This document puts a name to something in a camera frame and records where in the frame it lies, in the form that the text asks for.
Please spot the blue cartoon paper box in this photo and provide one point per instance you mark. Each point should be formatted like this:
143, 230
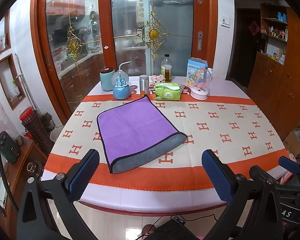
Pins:
195, 71

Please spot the wooden sliding glass door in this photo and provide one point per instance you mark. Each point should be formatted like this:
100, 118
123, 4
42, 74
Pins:
74, 40

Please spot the wooden wall niche frame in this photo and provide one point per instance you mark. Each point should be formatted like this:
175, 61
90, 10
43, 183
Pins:
10, 82

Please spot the green tissue pack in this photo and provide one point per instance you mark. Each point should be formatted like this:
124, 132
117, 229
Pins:
168, 91

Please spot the cardboard box on floor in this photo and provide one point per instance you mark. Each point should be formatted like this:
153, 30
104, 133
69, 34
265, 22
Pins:
292, 142

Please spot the oil bottle black cap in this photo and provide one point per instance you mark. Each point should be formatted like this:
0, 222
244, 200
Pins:
166, 67

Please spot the white light switch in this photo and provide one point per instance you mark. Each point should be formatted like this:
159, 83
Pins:
225, 22

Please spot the blue castle snow globe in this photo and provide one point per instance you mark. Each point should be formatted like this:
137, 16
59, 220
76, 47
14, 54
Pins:
121, 88

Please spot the red lidded jar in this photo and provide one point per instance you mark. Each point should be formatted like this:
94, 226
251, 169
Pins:
27, 114

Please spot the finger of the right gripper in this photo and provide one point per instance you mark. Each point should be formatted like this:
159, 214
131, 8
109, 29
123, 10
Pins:
289, 165

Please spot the silver metal can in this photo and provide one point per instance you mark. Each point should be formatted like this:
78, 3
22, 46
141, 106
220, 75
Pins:
144, 84

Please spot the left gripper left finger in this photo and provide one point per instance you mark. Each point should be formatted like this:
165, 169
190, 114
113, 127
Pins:
79, 175

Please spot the orange beige H-pattern blanket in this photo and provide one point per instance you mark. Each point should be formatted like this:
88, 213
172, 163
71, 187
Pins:
152, 145

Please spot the teal cylindrical humidifier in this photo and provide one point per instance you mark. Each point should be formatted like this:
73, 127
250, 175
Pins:
106, 74

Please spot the wooden shelf cabinet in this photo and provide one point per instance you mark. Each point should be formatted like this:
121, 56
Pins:
275, 82

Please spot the dark green appliance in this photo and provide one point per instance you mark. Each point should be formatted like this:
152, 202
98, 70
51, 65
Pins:
8, 148

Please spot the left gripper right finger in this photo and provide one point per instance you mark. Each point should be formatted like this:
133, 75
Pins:
220, 175

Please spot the pink base glass dome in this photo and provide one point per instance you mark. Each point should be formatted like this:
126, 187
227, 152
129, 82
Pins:
200, 90

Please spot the purple grey microfiber towel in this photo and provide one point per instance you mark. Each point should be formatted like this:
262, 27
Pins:
136, 133

